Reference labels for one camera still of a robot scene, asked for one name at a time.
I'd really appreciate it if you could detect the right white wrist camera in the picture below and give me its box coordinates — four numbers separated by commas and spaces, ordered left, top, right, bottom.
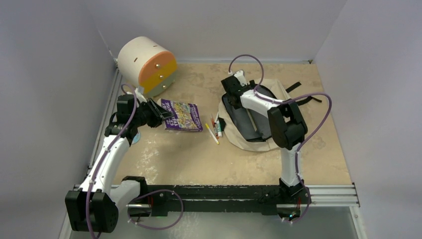
229, 70, 248, 87

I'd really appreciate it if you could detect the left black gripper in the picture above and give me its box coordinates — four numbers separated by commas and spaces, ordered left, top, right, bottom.
131, 98, 173, 128

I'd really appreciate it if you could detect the red orange pen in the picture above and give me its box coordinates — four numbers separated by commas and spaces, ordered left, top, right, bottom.
210, 114, 219, 139

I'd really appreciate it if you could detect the round white drawer cabinet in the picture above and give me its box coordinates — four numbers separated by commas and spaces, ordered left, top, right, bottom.
117, 36, 178, 98

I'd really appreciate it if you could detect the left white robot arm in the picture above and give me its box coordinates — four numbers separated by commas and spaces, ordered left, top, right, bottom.
65, 94, 173, 234

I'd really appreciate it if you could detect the beige canvas backpack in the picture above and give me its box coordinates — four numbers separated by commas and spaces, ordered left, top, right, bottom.
218, 79, 301, 152

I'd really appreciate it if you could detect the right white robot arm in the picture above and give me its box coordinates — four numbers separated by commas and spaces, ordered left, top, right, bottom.
221, 75, 308, 203

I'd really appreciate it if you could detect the yellow marker pen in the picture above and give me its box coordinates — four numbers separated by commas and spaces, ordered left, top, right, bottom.
205, 123, 219, 145

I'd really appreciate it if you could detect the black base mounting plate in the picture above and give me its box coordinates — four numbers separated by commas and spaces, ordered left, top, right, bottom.
125, 185, 311, 219

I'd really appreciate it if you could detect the green white glue stick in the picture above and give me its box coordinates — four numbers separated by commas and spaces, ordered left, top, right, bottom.
215, 120, 223, 138

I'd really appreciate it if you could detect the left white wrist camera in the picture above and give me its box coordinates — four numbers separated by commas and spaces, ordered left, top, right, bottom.
135, 86, 147, 103

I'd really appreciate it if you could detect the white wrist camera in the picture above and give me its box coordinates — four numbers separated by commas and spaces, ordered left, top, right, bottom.
229, 70, 248, 87
135, 86, 147, 103

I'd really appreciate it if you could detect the purple paperback book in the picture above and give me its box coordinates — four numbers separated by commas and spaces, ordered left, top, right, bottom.
160, 99, 203, 132

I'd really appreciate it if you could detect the light blue packaged item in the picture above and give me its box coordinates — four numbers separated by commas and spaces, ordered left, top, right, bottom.
131, 132, 141, 145

